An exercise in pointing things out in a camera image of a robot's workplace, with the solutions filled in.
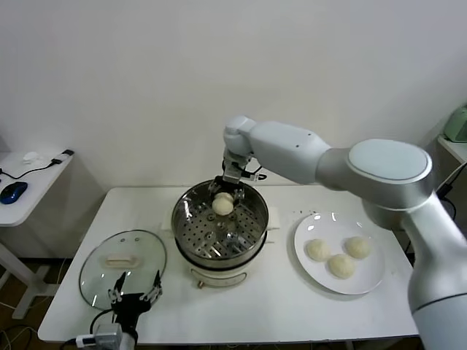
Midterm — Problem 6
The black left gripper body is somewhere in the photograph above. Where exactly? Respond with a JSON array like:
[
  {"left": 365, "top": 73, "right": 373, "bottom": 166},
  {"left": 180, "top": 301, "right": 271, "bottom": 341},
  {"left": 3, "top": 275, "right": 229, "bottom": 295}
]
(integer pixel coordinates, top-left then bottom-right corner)
[{"left": 112, "top": 293, "right": 153, "bottom": 331}]

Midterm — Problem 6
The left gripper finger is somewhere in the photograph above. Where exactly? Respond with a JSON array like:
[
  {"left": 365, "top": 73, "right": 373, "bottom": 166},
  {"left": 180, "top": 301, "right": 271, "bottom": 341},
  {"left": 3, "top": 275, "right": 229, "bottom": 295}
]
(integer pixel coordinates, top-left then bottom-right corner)
[
  {"left": 108, "top": 271, "right": 127, "bottom": 304},
  {"left": 143, "top": 269, "right": 163, "bottom": 303}
]

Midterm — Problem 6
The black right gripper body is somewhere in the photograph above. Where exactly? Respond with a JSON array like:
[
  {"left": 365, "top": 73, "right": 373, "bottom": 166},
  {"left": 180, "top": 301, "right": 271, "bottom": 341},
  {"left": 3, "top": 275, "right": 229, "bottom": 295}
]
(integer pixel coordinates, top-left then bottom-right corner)
[{"left": 215, "top": 176, "right": 246, "bottom": 191}]

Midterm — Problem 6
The glass pot lid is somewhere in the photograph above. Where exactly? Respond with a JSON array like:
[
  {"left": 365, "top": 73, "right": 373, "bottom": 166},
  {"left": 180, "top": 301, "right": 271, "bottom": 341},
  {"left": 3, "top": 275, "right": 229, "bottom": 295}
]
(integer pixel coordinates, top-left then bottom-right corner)
[{"left": 79, "top": 229, "right": 168, "bottom": 311}]

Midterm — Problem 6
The stainless steel steamer basket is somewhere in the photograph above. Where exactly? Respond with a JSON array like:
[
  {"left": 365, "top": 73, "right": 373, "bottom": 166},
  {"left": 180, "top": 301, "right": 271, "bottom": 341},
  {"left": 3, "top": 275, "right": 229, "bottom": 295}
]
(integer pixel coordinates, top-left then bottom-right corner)
[{"left": 160, "top": 179, "right": 282, "bottom": 262}]

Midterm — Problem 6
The white electric cooker base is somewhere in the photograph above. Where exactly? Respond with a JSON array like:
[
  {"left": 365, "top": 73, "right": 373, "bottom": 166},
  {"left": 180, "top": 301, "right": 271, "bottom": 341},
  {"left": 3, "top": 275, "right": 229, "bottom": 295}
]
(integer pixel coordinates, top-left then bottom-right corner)
[{"left": 174, "top": 233, "right": 278, "bottom": 289}]

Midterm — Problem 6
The white round plate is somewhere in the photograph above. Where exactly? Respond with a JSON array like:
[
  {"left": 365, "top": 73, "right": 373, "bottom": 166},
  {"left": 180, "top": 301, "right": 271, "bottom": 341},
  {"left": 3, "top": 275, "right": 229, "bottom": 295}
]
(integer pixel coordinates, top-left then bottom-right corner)
[{"left": 293, "top": 211, "right": 386, "bottom": 295}]

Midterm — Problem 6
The white side table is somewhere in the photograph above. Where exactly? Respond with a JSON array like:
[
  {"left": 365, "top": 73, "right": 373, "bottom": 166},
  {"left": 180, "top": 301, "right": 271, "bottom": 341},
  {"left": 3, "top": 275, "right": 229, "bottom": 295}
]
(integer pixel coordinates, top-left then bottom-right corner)
[{"left": 0, "top": 149, "right": 77, "bottom": 321}]

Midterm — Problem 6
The blue computer mouse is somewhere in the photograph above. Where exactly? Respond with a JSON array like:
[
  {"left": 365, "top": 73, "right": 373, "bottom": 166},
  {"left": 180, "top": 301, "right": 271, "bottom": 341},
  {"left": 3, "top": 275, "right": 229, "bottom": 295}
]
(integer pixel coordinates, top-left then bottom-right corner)
[{"left": 0, "top": 181, "right": 29, "bottom": 205}]

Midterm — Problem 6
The green appliance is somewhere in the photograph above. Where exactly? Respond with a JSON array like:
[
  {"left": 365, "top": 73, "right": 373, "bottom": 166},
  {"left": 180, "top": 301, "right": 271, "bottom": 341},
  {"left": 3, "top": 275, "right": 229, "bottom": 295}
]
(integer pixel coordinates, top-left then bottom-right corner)
[{"left": 444, "top": 104, "right": 467, "bottom": 144}]

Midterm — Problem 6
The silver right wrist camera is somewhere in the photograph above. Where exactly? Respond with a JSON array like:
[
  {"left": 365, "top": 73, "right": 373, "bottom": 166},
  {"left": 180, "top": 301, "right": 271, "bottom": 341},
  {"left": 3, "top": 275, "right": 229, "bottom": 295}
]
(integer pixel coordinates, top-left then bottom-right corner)
[{"left": 222, "top": 160, "right": 246, "bottom": 183}]

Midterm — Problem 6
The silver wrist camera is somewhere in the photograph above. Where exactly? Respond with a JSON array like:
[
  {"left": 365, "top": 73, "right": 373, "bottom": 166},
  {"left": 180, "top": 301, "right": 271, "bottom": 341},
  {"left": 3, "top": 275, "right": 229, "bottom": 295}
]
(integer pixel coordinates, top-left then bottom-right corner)
[
  {"left": 95, "top": 323, "right": 123, "bottom": 347},
  {"left": 222, "top": 160, "right": 246, "bottom": 183}
]

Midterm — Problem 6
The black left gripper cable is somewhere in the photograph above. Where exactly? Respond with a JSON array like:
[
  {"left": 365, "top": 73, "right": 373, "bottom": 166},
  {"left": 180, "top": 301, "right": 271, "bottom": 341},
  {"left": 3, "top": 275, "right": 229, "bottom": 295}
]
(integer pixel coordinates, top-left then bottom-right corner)
[{"left": 90, "top": 308, "right": 120, "bottom": 338}]

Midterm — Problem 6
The right camera cable white plug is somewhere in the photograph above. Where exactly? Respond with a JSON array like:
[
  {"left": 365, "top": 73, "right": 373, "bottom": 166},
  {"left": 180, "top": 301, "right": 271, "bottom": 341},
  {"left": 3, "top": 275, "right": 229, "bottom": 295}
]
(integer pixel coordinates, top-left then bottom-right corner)
[{"left": 242, "top": 164, "right": 268, "bottom": 182}]

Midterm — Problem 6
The camera cable white plug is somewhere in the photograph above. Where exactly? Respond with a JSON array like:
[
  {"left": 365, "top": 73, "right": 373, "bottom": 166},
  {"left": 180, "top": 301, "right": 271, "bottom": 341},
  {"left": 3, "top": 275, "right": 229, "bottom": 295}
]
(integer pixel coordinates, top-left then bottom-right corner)
[
  {"left": 65, "top": 337, "right": 96, "bottom": 348},
  {"left": 242, "top": 164, "right": 268, "bottom": 182}
]

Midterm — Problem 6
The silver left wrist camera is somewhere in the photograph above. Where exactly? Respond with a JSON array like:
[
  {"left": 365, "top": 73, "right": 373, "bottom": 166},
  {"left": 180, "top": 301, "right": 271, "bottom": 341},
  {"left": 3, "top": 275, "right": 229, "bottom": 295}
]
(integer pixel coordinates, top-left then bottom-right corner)
[{"left": 95, "top": 323, "right": 123, "bottom": 347}]

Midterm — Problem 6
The left camera cable white plug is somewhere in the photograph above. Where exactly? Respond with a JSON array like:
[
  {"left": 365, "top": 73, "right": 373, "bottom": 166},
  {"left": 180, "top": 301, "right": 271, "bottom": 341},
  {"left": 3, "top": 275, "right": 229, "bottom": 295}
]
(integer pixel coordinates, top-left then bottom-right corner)
[{"left": 65, "top": 337, "right": 96, "bottom": 348}]

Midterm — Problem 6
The black thin desk cable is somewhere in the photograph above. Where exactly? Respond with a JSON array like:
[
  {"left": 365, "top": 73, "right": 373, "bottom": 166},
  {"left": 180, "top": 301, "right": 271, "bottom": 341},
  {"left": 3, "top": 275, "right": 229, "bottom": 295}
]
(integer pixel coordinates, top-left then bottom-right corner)
[{"left": 0, "top": 160, "right": 55, "bottom": 182}]

